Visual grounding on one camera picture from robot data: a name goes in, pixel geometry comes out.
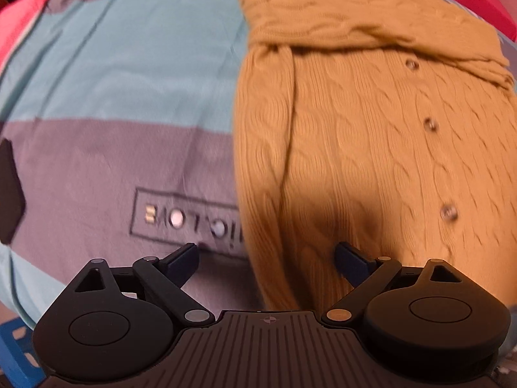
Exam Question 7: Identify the mustard cable knit cardigan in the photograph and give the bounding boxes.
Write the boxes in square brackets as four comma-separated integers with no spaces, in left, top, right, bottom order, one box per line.
[233,0,516,312]

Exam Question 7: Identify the blue plastic crate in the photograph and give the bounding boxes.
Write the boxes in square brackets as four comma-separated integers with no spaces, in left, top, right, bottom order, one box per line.
[1,318,45,388]

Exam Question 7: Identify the blue grey striped bedspread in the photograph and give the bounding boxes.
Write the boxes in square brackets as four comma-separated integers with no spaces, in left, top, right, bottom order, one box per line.
[1,0,272,326]

